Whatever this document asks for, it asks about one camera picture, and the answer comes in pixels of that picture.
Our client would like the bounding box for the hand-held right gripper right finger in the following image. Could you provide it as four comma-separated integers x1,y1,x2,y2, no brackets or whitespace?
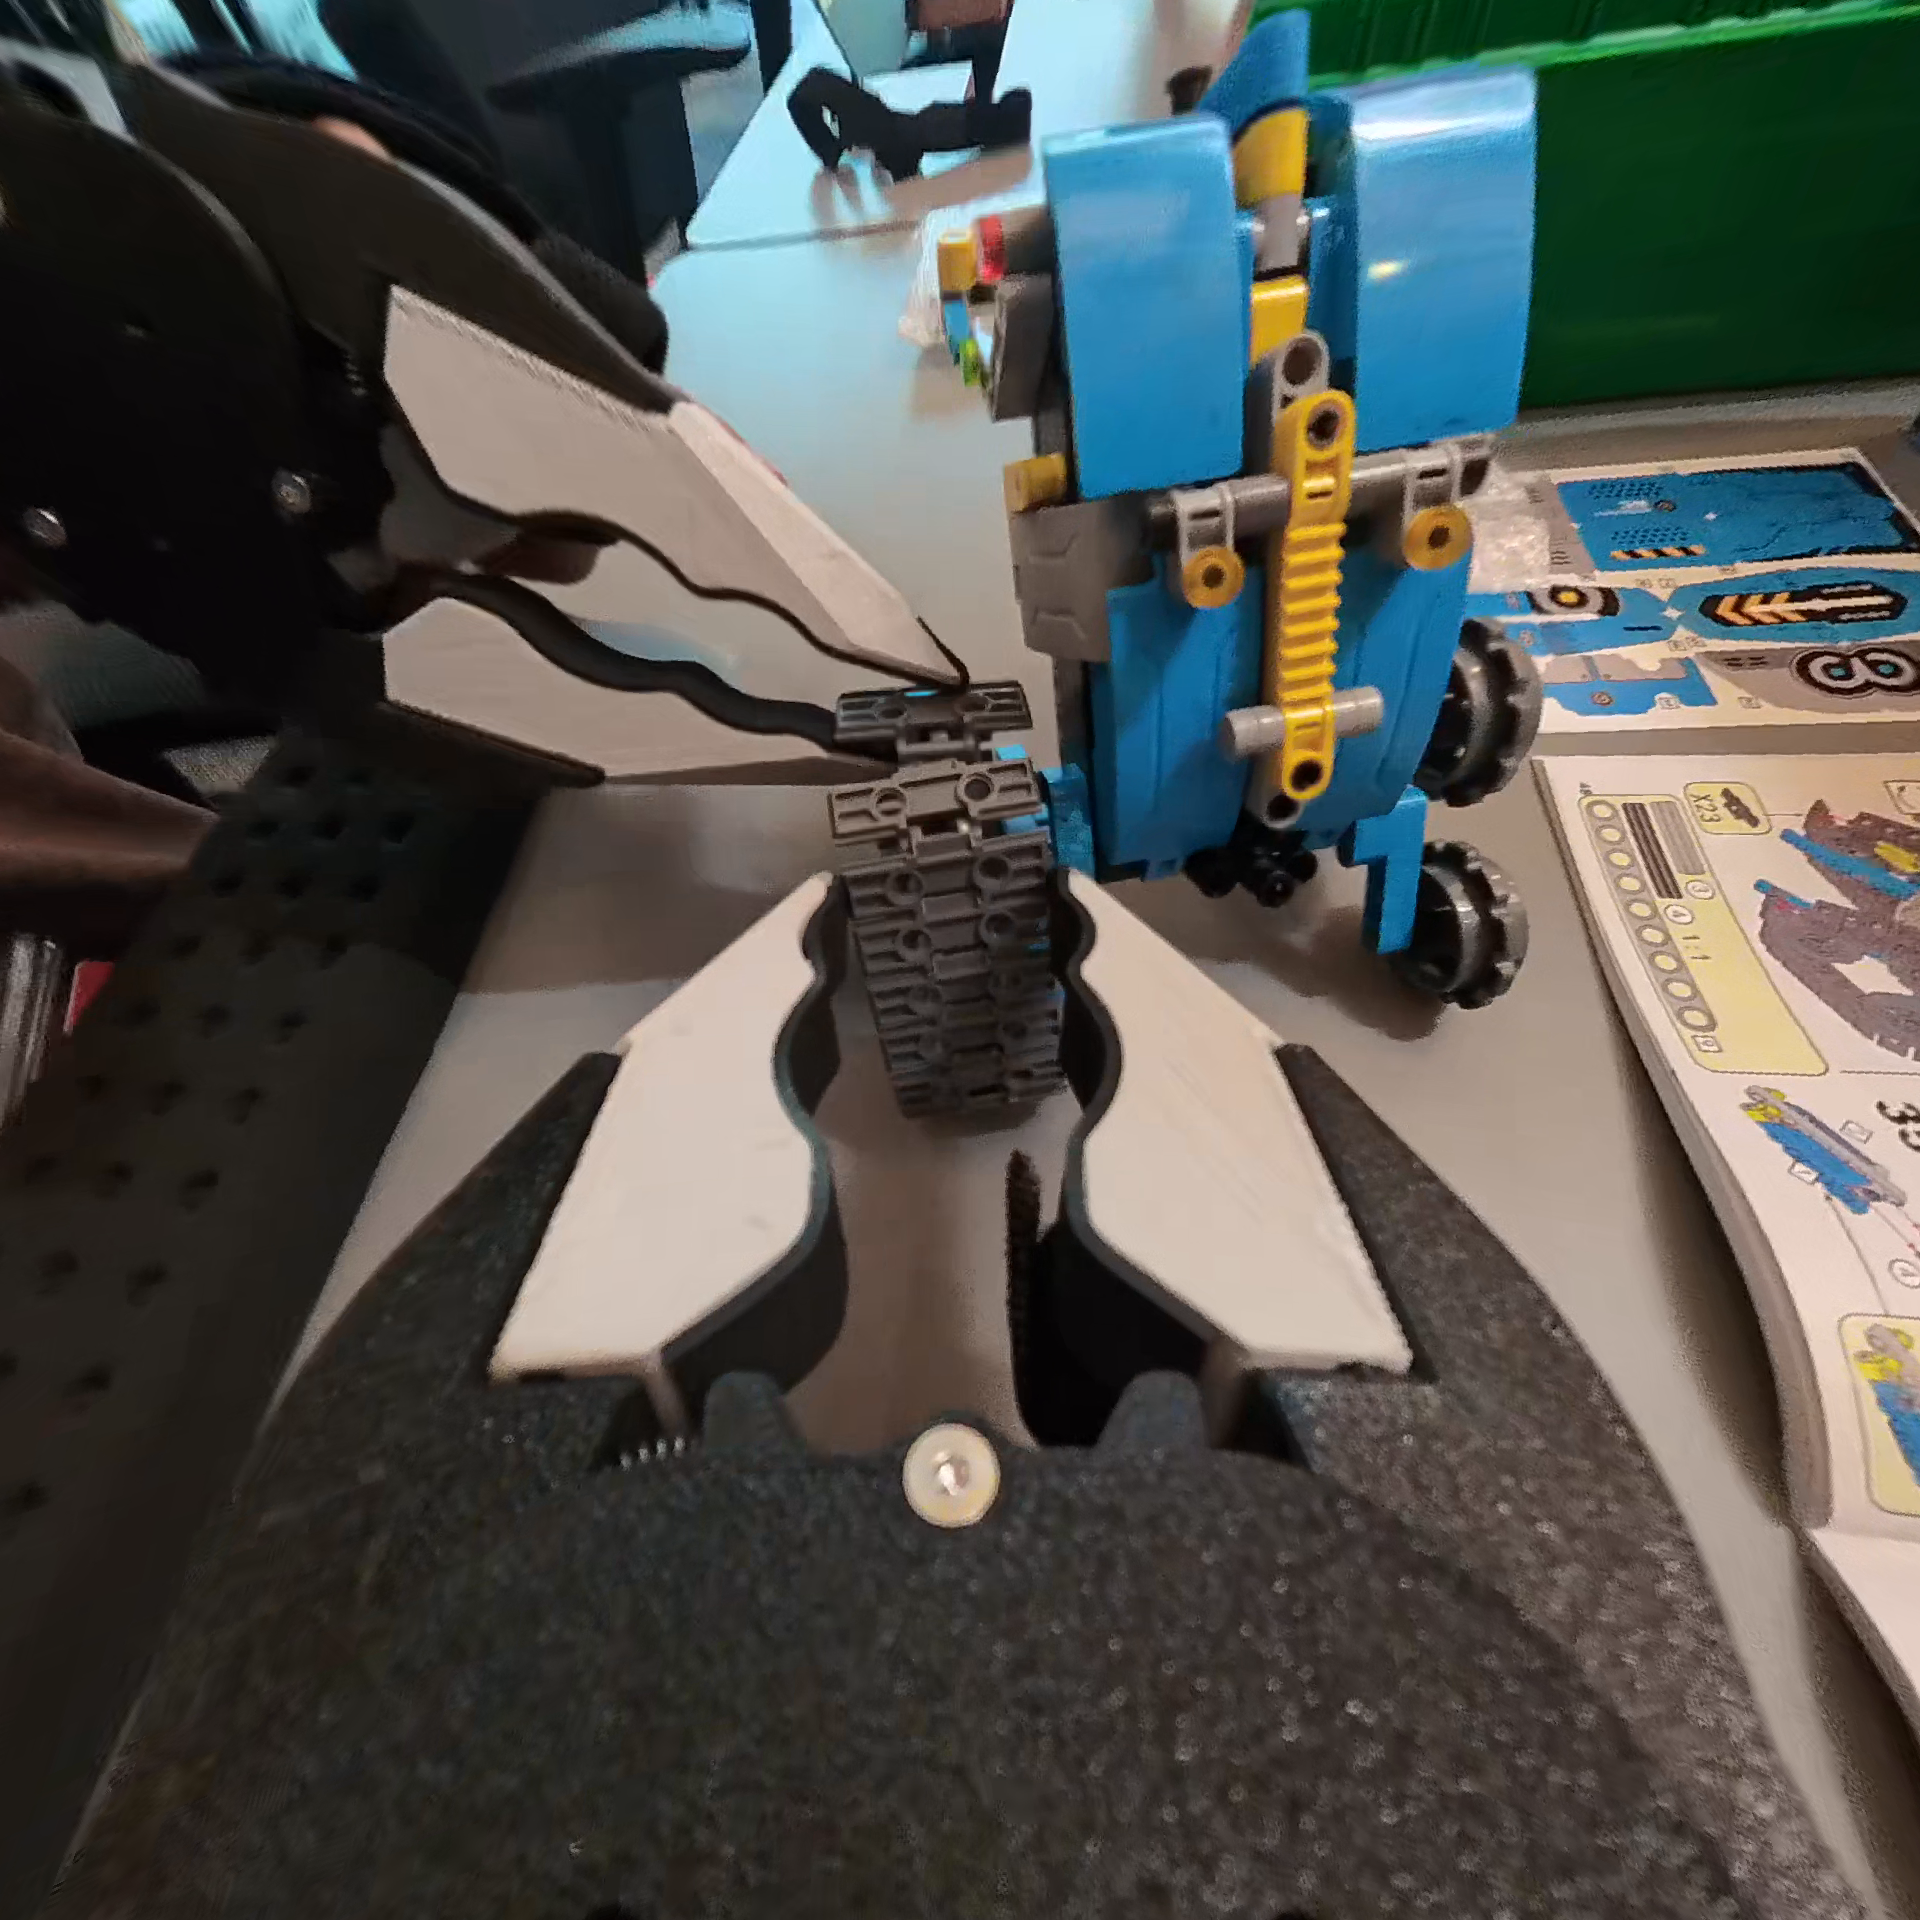
1062,875,1415,1370

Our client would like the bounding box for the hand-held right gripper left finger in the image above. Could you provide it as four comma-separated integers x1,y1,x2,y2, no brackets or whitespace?
493,875,850,1386

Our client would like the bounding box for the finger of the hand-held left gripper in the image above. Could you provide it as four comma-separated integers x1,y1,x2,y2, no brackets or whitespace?
382,579,850,789
382,289,974,695

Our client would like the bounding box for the grey toy track chain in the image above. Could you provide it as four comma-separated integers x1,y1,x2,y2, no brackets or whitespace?
828,678,1072,1120

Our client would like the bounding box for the blue toy robot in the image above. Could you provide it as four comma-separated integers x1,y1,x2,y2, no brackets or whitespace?
934,31,1546,1010

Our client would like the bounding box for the grey desk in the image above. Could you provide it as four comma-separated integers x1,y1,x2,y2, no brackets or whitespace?
266,226,1920,1920

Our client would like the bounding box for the black perforated pad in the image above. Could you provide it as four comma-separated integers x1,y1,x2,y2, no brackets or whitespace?
0,738,540,1920

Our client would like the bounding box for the instruction booklet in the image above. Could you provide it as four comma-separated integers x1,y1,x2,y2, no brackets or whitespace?
1528,750,1920,1729

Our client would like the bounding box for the neighbouring grey table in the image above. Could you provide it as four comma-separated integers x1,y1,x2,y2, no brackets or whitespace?
681,0,1257,247

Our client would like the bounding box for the blue sticker sheet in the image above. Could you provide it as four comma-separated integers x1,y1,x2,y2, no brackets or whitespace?
1473,447,1920,738

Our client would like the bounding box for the green plastic bin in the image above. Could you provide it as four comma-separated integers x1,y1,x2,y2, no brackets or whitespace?
1253,0,1920,415

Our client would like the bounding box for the black plastic bracket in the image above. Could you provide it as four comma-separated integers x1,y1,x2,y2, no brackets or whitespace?
787,70,1036,173

